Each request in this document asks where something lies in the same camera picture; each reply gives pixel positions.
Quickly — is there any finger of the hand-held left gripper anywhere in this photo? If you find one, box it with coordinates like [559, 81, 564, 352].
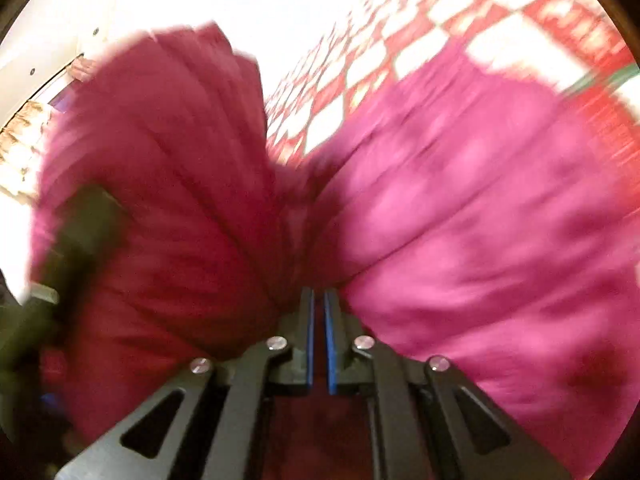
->
[42, 184, 127, 291]

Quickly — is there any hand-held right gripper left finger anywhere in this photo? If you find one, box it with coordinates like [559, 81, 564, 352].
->
[54, 287, 316, 480]

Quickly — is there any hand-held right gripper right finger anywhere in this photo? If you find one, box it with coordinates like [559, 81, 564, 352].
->
[323, 289, 573, 480]

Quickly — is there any magenta puffer jacket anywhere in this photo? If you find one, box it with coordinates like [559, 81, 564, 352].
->
[30, 22, 640, 480]

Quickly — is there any wide beige floral curtain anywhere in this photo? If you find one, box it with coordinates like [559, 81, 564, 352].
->
[0, 100, 53, 203]

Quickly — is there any pink floral folded blanket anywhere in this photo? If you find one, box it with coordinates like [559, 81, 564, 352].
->
[69, 57, 100, 82]

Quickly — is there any red checkered bed sheet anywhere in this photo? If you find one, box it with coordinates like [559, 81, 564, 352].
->
[262, 0, 640, 161]

